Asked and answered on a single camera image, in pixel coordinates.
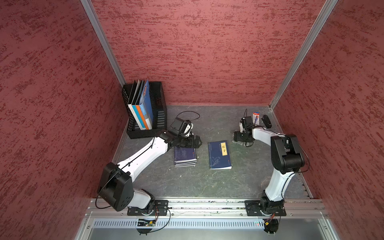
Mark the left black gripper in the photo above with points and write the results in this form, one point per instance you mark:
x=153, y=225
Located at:
x=190, y=144

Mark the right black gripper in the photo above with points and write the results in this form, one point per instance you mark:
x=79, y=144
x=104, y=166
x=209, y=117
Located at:
x=237, y=137

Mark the purple book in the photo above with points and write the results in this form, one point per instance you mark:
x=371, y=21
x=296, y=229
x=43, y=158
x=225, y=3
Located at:
x=185, y=163
x=185, y=154

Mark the blue book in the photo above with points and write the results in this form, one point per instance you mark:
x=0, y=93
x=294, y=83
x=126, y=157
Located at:
x=219, y=156

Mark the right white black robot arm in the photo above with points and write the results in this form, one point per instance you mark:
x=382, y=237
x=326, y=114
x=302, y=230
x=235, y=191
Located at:
x=287, y=160

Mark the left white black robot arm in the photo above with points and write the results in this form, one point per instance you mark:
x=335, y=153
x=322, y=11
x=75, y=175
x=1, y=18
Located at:
x=116, y=184

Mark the white teal upright book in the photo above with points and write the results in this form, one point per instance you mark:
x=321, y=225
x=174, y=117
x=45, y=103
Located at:
x=132, y=102

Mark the white blue pen box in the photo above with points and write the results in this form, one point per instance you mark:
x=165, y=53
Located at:
x=256, y=118

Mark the small black device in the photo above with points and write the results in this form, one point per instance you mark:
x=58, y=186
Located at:
x=267, y=122

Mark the blue orange upright folder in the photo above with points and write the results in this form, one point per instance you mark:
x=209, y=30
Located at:
x=144, y=106

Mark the black mesh file basket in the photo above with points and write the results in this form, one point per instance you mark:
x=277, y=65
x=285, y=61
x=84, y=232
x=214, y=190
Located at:
x=159, y=110

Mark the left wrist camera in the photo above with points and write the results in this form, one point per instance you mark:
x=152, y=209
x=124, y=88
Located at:
x=181, y=127

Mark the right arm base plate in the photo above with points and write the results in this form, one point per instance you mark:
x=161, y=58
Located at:
x=263, y=208

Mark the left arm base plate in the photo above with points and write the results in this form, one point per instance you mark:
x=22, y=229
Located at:
x=155, y=208

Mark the slotted cable duct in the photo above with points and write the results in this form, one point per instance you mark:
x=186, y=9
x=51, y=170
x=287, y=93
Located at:
x=227, y=224

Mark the aluminium rail frame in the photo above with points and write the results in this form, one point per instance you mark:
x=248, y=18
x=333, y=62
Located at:
x=188, y=208

